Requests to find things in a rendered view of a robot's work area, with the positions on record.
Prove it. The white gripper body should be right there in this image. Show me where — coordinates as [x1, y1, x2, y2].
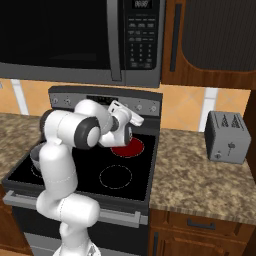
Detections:
[120, 107, 145, 127]

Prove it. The black glass-top stove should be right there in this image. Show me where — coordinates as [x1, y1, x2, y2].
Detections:
[1, 85, 164, 256]

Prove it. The black steel microwave oven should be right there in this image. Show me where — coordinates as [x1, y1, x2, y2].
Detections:
[0, 0, 167, 89]

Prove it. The grey toaster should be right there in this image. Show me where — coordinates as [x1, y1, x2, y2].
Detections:
[204, 110, 252, 165]

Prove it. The grey metal pan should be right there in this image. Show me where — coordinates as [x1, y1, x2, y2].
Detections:
[29, 142, 48, 173]

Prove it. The brown cupboard door dark panel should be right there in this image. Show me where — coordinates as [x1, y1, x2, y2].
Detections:
[161, 0, 256, 91]

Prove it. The black microwave door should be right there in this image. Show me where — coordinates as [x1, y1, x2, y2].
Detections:
[0, 0, 123, 83]

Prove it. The dark brown tall cabinet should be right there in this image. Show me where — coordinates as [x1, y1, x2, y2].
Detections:
[242, 89, 256, 183]

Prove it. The black oven door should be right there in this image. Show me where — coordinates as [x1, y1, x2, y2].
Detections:
[11, 205, 150, 256]

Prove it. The brown wooden drawer front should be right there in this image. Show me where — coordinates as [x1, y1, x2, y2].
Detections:
[165, 211, 246, 240]

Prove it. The brown wooden cupboard door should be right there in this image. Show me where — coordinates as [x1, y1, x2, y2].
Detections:
[148, 227, 250, 256]

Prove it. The grey microwave door handle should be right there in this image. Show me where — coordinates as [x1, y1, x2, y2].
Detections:
[106, 0, 123, 82]

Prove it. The dark long cupboard handle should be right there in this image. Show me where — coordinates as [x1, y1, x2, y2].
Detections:
[169, 3, 184, 73]

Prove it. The grey oven door handle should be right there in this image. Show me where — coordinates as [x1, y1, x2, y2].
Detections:
[2, 190, 142, 229]

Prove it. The dark drawer handle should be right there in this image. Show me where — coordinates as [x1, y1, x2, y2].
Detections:
[186, 218, 217, 231]

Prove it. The dark short cupboard handle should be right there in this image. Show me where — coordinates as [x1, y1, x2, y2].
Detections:
[152, 231, 160, 256]

